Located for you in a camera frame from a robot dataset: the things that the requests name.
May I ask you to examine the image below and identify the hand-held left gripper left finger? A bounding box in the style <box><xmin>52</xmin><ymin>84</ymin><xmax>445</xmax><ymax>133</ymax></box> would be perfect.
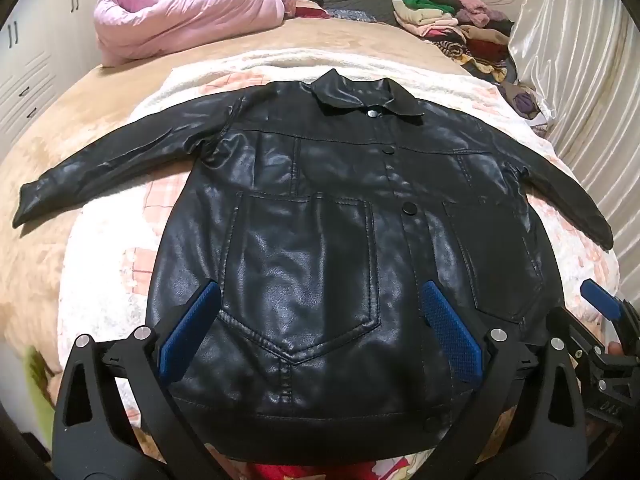
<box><xmin>52</xmin><ymin>280</ymin><xmax>226</xmax><ymax>480</ymax></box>

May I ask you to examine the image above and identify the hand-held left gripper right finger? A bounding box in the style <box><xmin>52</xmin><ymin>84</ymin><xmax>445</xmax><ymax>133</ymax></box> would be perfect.
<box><xmin>415</xmin><ymin>280</ymin><xmax>588</xmax><ymax>480</ymax></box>

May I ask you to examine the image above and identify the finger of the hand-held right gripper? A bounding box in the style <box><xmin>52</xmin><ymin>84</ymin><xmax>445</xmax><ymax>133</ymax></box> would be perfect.
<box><xmin>547</xmin><ymin>307</ymin><xmax>608</xmax><ymax>376</ymax></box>
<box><xmin>580</xmin><ymin>280</ymin><xmax>640</xmax><ymax>331</ymax></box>

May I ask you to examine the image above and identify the black leather jacket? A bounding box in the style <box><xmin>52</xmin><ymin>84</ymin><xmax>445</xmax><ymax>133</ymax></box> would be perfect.
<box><xmin>12</xmin><ymin>69</ymin><xmax>615</xmax><ymax>463</ymax></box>

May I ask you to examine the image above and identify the pile of folded clothes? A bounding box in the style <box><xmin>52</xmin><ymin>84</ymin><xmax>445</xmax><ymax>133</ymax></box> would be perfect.
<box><xmin>392</xmin><ymin>0</ymin><xmax>516</xmax><ymax>86</ymax></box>

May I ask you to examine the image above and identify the white and orange bear blanket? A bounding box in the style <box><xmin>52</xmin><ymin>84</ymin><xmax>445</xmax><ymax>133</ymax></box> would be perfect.
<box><xmin>57</xmin><ymin>47</ymin><xmax>621</xmax><ymax>480</ymax></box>

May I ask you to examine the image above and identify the red printed cloth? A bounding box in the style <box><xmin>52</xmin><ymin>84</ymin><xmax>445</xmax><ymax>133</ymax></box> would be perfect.
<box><xmin>250</xmin><ymin>459</ymin><xmax>401</xmax><ymax>480</ymax></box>

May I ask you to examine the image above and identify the purple cloth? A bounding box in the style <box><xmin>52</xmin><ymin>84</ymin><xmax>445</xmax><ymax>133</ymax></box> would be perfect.
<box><xmin>510</xmin><ymin>85</ymin><xmax>542</xmax><ymax>121</ymax></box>

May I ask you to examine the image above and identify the white satin curtain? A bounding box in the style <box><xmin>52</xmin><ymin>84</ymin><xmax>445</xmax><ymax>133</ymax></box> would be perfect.
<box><xmin>507</xmin><ymin>0</ymin><xmax>640</xmax><ymax>306</ymax></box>

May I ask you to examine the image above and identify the tan plush bed sheet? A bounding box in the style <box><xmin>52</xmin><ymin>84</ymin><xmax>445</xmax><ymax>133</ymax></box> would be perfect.
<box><xmin>0</xmin><ymin>15</ymin><xmax>501</xmax><ymax>396</ymax></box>

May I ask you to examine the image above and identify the pink quilt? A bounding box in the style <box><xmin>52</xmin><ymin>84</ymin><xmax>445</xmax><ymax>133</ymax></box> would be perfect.
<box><xmin>94</xmin><ymin>0</ymin><xmax>286</xmax><ymax>67</ymax></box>

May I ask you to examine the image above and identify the white wardrobe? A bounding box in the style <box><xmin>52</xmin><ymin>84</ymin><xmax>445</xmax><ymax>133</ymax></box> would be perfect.
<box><xmin>0</xmin><ymin>0</ymin><xmax>116</xmax><ymax>151</ymax></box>

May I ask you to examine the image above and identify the blue-grey patterned cloth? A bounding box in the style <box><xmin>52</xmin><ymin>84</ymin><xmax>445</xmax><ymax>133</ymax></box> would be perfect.
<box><xmin>325</xmin><ymin>5</ymin><xmax>377</xmax><ymax>24</ymax></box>

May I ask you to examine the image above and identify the red and teal cloth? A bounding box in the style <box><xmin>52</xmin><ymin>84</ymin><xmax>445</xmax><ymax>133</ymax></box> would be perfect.
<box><xmin>270</xmin><ymin>0</ymin><xmax>331</xmax><ymax>20</ymax></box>

